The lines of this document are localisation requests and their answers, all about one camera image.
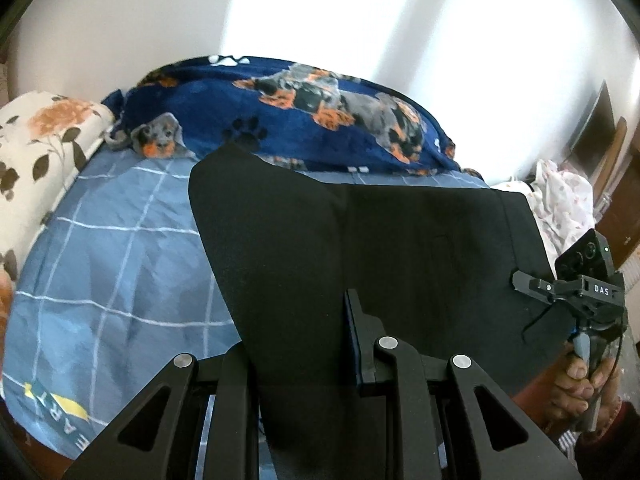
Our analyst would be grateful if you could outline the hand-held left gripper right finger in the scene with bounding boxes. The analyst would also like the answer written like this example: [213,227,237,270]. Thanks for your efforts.
[344,289,583,480]

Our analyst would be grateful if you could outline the navy dog print blanket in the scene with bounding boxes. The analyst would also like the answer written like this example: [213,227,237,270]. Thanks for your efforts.
[102,55,488,178]

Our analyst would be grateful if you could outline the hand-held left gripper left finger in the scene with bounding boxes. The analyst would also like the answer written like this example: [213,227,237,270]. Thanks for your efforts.
[65,347,262,480]

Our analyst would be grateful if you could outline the person's right forearm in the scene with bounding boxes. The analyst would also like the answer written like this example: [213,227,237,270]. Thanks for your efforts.
[572,400,640,480]

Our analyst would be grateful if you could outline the person's right hand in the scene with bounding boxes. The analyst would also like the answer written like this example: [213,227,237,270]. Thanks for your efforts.
[550,342,626,433]

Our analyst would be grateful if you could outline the black pants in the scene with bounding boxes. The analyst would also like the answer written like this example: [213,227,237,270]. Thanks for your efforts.
[189,142,571,480]

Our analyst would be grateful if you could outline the blue checked bed sheet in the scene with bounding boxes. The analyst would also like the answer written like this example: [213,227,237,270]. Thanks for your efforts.
[2,152,493,461]

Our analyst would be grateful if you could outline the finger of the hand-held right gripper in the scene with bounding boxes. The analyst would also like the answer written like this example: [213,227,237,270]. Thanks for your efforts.
[511,270,582,307]

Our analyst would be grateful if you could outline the dark wooden framed panel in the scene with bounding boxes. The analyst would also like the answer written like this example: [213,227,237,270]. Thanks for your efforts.
[565,80,628,211]

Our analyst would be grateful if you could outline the white dotted cloth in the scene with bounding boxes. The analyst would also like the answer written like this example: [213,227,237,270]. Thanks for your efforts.
[492,159,597,273]

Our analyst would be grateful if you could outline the brown wooden wardrobe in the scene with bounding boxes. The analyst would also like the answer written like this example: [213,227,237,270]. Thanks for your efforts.
[597,180,640,271]

